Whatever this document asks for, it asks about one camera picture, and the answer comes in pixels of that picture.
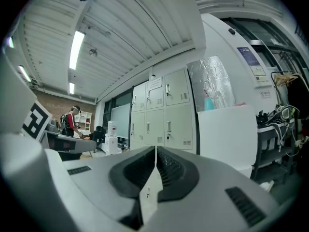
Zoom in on blue wall poster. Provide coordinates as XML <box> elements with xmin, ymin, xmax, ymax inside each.
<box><xmin>237</xmin><ymin>46</ymin><xmax>261</xmax><ymax>66</ymax></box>

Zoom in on beige metal locker cabinet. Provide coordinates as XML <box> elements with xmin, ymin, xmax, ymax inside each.
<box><xmin>129</xmin><ymin>67</ymin><xmax>197</xmax><ymax>154</ymax></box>

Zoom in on white cubby shelf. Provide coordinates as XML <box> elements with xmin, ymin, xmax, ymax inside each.
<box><xmin>74</xmin><ymin>112</ymin><xmax>93</xmax><ymax>131</ymax></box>

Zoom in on wooden clothes hangers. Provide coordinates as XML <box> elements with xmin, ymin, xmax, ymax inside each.
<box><xmin>274</xmin><ymin>72</ymin><xmax>302</xmax><ymax>87</ymax></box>

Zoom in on paper notice on locker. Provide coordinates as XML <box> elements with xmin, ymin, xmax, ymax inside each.
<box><xmin>147</xmin><ymin>78</ymin><xmax>163</xmax><ymax>91</ymax></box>

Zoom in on long ceiling tube light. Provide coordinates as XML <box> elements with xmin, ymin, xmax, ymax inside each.
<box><xmin>69</xmin><ymin>30</ymin><xmax>86</xmax><ymax>71</ymax></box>

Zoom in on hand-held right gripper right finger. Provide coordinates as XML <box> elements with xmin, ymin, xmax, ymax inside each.
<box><xmin>144</xmin><ymin>145</ymin><xmax>300</xmax><ymax>232</ymax></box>

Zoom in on silver foil panel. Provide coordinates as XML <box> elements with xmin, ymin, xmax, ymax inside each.
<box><xmin>186</xmin><ymin>55</ymin><xmax>236</xmax><ymax>113</ymax></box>

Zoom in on black office chair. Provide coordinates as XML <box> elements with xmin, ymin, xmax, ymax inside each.
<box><xmin>88</xmin><ymin>126</ymin><xmax>107</xmax><ymax>153</ymax></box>

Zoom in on teal spray bottle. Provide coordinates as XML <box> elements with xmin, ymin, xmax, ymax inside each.
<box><xmin>204</xmin><ymin>90</ymin><xmax>216</xmax><ymax>111</ymax></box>

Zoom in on dark framed glass window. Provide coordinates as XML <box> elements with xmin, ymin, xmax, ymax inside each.
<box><xmin>221</xmin><ymin>17</ymin><xmax>309</xmax><ymax>84</ymax></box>

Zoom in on white water dispenser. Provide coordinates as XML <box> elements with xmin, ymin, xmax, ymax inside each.
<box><xmin>105</xmin><ymin>120</ymin><xmax>123</xmax><ymax>156</ymax></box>

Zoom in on glass whiteboard on stand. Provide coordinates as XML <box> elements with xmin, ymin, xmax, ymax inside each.
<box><xmin>110</xmin><ymin>102</ymin><xmax>132</xmax><ymax>141</ymax></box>

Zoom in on bundle of cables and devices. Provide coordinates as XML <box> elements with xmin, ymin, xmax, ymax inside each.
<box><xmin>255</xmin><ymin>104</ymin><xmax>301</xmax><ymax>152</ymax></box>

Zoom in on white wall notice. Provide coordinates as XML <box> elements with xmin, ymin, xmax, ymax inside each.
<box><xmin>249</xmin><ymin>65</ymin><xmax>267</xmax><ymax>77</ymax></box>

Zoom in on black metal shelf rack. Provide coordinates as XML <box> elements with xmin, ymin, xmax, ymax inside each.
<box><xmin>251</xmin><ymin>118</ymin><xmax>299</xmax><ymax>186</ymax></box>

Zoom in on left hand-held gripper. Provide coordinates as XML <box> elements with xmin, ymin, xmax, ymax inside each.
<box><xmin>0</xmin><ymin>54</ymin><xmax>97</xmax><ymax>232</ymax></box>

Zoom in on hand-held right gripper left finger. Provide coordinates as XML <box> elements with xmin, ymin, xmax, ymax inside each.
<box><xmin>62</xmin><ymin>145</ymin><xmax>156</xmax><ymax>232</ymax></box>

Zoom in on grey table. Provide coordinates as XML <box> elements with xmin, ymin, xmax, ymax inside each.
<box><xmin>44</xmin><ymin>130</ymin><xmax>98</xmax><ymax>161</ymax></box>

